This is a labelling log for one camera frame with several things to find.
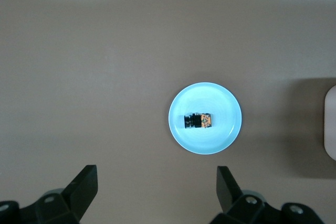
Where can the white lidded storage box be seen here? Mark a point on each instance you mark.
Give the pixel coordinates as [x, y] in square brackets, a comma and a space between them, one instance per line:
[331, 124]

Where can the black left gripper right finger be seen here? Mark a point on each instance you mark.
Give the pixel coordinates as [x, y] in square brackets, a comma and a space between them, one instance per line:
[231, 197]

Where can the light blue round plate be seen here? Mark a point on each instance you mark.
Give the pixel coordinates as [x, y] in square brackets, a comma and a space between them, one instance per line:
[204, 95]

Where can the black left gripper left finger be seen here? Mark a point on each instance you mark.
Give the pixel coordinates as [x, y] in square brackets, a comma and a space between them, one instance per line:
[78, 195]

